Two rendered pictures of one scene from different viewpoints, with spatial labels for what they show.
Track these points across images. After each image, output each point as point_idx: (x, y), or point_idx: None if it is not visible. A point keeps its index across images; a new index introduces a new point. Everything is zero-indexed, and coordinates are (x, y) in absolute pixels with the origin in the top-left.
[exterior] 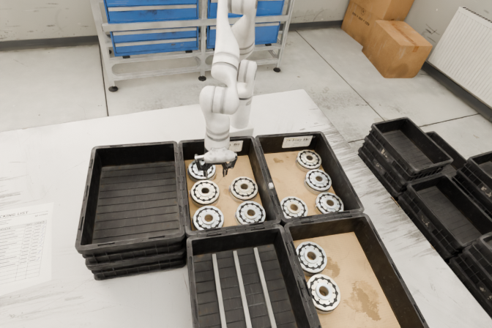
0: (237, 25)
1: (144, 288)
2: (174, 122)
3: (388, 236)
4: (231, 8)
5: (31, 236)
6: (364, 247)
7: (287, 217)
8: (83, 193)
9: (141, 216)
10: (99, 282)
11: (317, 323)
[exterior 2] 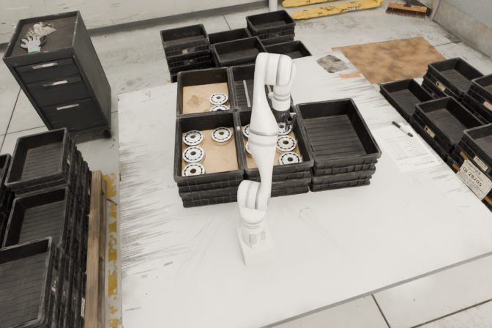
0: (270, 109)
1: None
2: (333, 268)
3: (146, 153)
4: None
5: (398, 151)
6: None
7: (228, 128)
8: (384, 179)
9: (326, 135)
10: None
11: (229, 77)
